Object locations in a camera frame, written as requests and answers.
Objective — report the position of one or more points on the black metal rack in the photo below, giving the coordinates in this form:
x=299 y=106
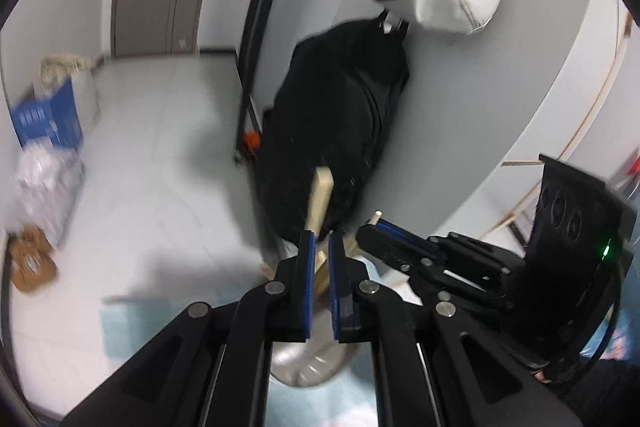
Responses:
x=260 y=7

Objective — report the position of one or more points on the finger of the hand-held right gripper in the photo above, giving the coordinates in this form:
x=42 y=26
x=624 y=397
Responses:
x=385 y=252
x=410 y=238

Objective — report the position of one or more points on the teal white checked tablecloth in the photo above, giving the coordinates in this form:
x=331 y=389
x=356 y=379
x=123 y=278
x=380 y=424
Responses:
x=320 y=407

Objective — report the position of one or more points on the black hanging bag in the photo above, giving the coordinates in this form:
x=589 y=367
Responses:
x=330 y=117

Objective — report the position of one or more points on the white plastic utensil holder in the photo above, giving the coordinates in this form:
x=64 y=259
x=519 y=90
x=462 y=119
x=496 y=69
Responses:
x=310 y=367

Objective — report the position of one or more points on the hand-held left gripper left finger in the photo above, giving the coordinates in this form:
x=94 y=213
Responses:
x=309 y=277

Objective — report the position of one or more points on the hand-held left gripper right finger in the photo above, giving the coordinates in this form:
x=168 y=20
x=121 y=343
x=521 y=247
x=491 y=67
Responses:
x=336 y=287

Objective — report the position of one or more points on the clear plastic bag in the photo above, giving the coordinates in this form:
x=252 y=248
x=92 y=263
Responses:
x=55 y=217

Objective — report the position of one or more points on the person's right forearm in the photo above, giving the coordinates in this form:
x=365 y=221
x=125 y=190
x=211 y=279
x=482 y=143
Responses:
x=610 y=392

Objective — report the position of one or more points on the small orange object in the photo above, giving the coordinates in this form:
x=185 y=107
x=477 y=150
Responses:
x=251 y=141

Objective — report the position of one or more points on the beige tote bag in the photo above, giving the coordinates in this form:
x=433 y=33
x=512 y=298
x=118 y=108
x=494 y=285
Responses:
x=60 y=67

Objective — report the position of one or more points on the white woven sack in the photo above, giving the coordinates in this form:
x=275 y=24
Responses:
x=85 y=97

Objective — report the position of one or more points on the brown slipper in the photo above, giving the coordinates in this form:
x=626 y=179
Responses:
x=30 y=239
x=32 y=274

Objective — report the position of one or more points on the blue cardboard box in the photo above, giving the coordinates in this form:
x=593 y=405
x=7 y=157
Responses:
x=50 y=122

